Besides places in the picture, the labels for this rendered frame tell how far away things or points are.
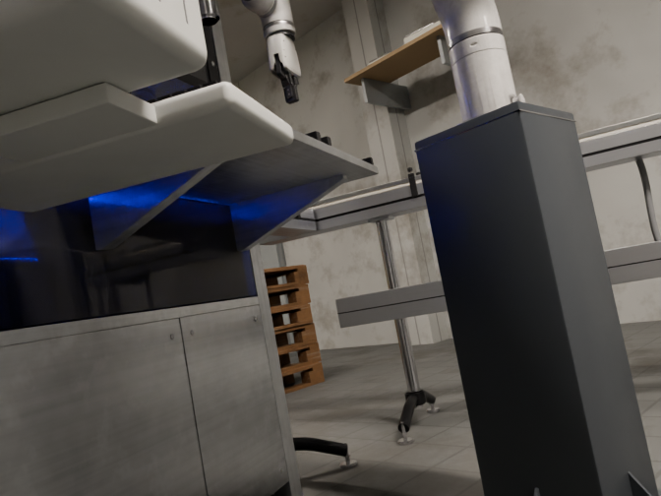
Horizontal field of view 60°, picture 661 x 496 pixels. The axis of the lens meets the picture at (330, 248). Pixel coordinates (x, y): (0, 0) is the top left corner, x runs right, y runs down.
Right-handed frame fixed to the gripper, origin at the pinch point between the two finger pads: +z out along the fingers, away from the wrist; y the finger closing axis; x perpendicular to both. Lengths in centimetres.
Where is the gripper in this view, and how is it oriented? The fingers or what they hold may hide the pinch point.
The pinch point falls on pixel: (291, 94)
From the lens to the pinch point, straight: 154.6
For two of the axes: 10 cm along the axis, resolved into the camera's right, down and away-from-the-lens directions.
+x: 9.0, -2.1, -3.7
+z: 1.9, 9.8, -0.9
